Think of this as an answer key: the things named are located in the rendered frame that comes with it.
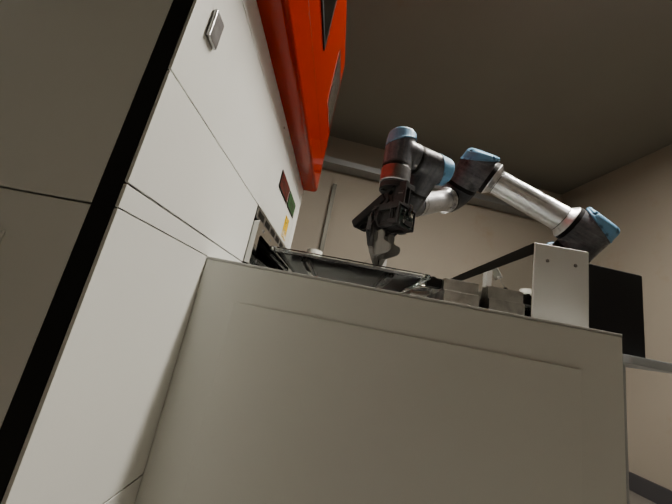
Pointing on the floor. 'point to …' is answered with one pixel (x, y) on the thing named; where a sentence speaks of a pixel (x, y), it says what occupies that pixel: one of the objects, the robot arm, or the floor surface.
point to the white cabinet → (381, 402)
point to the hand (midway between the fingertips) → (374, 264)
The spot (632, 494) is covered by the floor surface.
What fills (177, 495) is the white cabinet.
